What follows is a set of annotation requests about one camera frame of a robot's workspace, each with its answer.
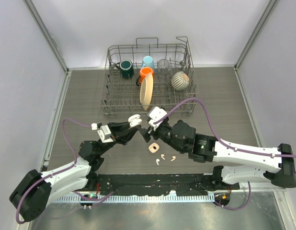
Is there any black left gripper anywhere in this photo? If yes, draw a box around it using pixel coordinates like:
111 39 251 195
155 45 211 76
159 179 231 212
97 120 137 157

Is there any white earbud charging case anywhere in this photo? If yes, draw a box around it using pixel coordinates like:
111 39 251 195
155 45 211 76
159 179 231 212
128 114 142 127

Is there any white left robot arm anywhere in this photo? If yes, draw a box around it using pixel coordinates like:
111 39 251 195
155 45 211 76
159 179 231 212
9 115 142 224

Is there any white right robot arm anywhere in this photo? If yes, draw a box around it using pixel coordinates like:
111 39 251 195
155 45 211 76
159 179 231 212
139 120 296 189

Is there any pink earbud charging case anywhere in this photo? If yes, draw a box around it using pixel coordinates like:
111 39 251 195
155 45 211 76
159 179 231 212
148 142 159 153

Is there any beige plate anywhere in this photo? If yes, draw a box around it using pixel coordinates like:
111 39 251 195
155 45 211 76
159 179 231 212
140 73 154 111

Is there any orange mug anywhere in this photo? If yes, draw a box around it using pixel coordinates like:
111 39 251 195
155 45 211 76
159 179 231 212
136 67 154 86

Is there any striped ceramic bowl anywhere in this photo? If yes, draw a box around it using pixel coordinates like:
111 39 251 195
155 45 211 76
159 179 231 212
171 71 190 91

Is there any clear glass cup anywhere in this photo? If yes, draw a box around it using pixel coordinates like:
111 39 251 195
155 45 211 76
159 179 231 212
157 58 171 78

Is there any dark green mug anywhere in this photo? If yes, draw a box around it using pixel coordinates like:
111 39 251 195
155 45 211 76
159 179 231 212
115 59 134 79

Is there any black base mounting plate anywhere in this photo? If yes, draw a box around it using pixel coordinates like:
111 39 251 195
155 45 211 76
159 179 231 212
94 173 240 196

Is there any light blue mug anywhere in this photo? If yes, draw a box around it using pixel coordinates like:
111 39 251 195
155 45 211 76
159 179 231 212
141 56 155 70

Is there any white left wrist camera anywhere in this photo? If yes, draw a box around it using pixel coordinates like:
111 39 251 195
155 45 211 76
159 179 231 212
97 125 114 143

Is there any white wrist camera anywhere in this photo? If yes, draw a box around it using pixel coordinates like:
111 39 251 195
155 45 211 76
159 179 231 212
97 125 114 143
148 106 167 131

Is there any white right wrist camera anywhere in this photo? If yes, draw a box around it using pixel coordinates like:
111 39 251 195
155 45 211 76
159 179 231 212
148 106 167 131

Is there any grey wire dish rack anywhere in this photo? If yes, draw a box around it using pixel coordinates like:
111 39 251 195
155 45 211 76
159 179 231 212
100 36 198 117

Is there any white slotted cable duct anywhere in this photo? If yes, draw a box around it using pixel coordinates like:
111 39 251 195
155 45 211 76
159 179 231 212
53 193 215 204

